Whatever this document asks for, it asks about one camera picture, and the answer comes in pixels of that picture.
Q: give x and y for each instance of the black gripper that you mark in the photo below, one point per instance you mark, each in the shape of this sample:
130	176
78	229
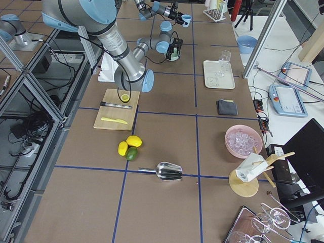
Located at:
172	49
174	14

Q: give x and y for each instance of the green bowl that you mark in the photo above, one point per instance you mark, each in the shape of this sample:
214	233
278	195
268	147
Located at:
174	55

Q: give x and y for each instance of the light blue plastic cup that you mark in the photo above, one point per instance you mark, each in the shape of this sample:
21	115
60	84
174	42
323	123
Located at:
189	20

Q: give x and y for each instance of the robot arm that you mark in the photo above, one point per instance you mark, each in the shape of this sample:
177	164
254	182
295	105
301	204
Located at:
146	11
99	20

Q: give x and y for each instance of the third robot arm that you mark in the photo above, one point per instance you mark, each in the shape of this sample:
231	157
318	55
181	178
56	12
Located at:
14	33

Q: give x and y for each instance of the blue bowl at back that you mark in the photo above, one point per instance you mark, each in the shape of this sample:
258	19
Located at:
246	44

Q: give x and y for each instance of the pink bowl with ice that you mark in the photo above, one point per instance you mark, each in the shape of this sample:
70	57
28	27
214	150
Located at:
241	141

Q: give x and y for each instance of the steel ice scoop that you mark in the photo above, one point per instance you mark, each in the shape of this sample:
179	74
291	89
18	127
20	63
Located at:
166	171

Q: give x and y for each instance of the cream bear tray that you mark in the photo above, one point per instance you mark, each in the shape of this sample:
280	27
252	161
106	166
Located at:
212	81

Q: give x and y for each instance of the clear wine glass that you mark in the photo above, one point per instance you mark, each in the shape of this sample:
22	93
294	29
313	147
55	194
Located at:
223	63

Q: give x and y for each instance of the red fire extinguisher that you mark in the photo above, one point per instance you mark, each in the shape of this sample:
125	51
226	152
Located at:
235	10

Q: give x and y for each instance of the lemon half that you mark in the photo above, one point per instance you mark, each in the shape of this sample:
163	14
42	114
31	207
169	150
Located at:
125	98

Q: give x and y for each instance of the black tripod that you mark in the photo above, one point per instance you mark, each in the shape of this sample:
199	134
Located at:
248	13

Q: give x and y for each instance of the grey folded cloth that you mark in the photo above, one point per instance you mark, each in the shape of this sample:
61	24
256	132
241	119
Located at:
226	107

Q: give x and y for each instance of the wooden cutting board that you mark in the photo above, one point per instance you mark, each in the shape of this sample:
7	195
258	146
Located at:
127	115

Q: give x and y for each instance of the yellow plastic knife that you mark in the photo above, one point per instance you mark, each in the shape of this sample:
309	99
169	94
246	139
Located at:
121	121

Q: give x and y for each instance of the yellow lemon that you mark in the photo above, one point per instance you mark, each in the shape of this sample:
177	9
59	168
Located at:
122	148
134	141

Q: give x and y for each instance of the green lime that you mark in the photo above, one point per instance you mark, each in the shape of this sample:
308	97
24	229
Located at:
131	153

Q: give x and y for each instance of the blue teach pendant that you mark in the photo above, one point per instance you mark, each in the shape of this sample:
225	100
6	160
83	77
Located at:
296	74
287	101

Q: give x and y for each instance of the white carton on stand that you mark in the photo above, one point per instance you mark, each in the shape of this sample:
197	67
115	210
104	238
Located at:
251	167

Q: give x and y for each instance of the wooden cup stand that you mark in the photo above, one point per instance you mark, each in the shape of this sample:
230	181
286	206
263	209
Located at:
249	189

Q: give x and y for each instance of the black monitor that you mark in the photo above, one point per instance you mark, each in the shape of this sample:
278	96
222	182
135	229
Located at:
307	144

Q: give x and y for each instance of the dark tray with glasses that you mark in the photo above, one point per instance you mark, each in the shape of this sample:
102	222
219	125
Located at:
255	227

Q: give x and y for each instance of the upturned wine glass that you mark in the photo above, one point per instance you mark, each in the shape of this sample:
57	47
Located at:
279	217

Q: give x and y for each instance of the white wire cup rack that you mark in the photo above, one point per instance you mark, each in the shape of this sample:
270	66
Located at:
216	9

